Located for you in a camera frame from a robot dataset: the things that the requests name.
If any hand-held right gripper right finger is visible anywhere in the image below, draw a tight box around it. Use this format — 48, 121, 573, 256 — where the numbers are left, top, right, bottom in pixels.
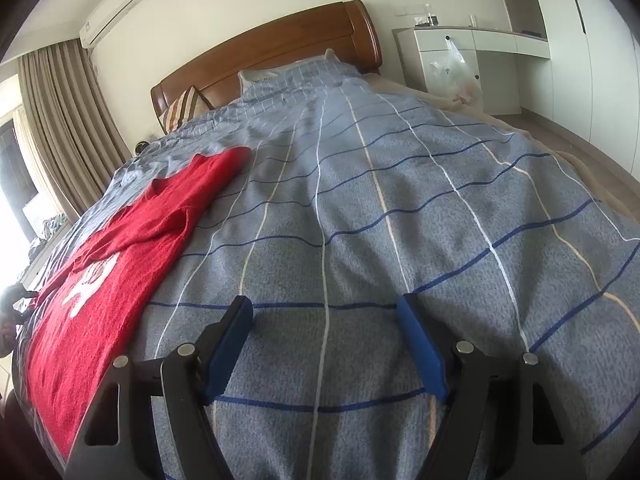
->
396, 292, 587, 480

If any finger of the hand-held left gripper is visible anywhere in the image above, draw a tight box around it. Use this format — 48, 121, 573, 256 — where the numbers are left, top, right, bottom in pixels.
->
0, 284, 40, 323

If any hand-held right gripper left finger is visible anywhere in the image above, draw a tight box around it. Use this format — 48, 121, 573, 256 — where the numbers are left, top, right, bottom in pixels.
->
64, 296, 254, 480

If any red knitted sweater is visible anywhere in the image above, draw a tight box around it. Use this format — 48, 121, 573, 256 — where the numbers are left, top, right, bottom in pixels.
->
22, 146, 252, 461

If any pile of clothes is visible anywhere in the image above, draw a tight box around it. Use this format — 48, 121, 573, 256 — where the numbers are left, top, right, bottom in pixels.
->
30, 215, 71, 252

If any window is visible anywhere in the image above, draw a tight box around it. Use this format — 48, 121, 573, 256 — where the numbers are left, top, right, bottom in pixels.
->
0, 120, 51, 271

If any blue checked bed blanket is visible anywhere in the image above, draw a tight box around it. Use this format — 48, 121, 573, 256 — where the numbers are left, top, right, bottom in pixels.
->
12, 57, 640, 480

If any beige curtain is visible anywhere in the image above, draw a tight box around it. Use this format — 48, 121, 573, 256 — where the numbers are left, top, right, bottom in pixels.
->
12, 40, 133, 221

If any striped pillow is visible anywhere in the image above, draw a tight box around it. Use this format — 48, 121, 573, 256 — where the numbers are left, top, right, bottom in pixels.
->
162, 86, 215, 135

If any white pillow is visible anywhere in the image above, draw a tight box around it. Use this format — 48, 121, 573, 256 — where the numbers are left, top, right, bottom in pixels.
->
237, 49, 336, 98

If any white plastic bag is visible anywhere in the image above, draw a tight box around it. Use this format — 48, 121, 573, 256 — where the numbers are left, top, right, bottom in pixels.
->
430, 37, 485, 111

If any white air conditioner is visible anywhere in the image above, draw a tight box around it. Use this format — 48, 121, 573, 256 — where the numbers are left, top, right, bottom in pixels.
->
78, 0, 146, 50

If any wooden headboard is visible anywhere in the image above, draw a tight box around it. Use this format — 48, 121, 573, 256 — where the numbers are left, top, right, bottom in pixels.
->
151, 0, 383, 136

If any white desk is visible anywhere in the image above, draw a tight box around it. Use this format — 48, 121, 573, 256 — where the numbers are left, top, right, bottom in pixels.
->
391, 25, 551, 117

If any white wardrobe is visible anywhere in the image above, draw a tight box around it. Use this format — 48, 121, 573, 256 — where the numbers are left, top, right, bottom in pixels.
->
487, 0, 640, 181

